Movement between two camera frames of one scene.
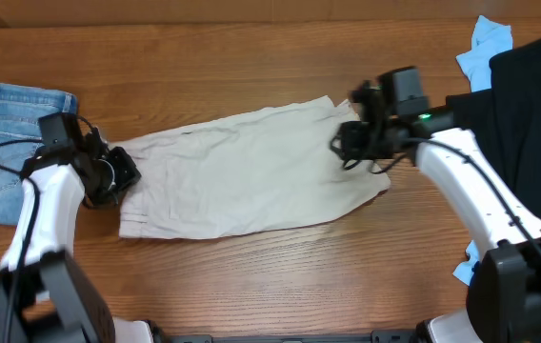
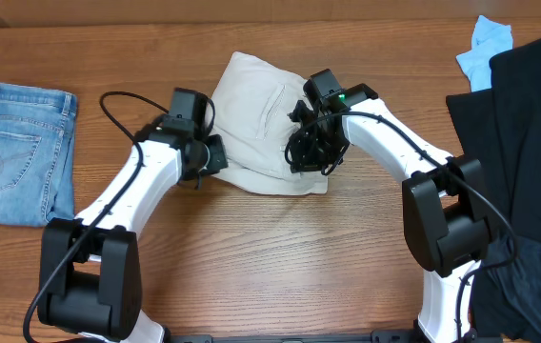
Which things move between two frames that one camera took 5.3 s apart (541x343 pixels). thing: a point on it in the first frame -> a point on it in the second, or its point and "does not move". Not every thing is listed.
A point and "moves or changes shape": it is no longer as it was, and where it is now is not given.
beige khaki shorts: x=275 y=163 moves or changes shape
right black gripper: x=348 y=136 -> x=303 y=163
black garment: x=523 y=129 does not move
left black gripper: x=130 y=174 -> x=218 y=156
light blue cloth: x=490 y=38 does not move
